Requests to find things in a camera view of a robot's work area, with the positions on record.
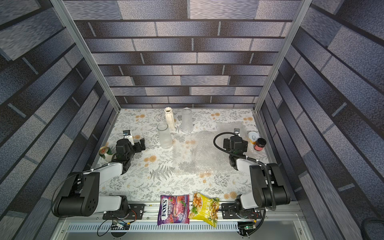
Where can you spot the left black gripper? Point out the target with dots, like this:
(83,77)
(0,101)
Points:
(137,145)

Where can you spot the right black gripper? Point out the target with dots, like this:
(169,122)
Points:
(235,142)

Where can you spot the clear ribbed glass vase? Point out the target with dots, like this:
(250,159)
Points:
(165,137)

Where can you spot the white ribbed vase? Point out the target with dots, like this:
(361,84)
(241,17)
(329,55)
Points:
(169,115)

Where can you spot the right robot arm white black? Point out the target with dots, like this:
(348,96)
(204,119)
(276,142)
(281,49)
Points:
(268,185)

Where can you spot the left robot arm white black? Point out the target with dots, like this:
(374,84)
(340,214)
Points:
(79,194)

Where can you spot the small red jar black lid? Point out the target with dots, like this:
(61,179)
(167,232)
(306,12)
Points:
(260,144)

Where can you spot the yellow snack bag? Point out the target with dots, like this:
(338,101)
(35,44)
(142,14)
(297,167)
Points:
(205,209)

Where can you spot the purple Fox's candy bag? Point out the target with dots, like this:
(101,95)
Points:
(174,210)

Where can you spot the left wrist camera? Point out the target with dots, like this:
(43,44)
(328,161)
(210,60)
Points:
(127,135)

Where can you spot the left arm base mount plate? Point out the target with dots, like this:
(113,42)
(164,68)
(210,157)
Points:
(132,211)

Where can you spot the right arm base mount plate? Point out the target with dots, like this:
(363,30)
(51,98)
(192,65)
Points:
(229,211)

